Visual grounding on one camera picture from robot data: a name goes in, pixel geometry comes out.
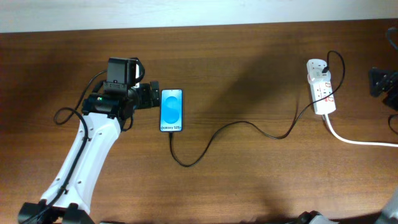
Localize blue Galaxy smartphone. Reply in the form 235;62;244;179
160;89;183;132

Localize black USB charger cable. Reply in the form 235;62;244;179
169;50;346;168

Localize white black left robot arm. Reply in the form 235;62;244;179
17;80;160;223

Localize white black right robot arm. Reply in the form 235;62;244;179
306;60;397;223

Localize black charger plug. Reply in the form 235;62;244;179
322;66;329;74

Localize white power strip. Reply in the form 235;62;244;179
307;59;336;115

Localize white power strip cord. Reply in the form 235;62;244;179
323;113;398;148

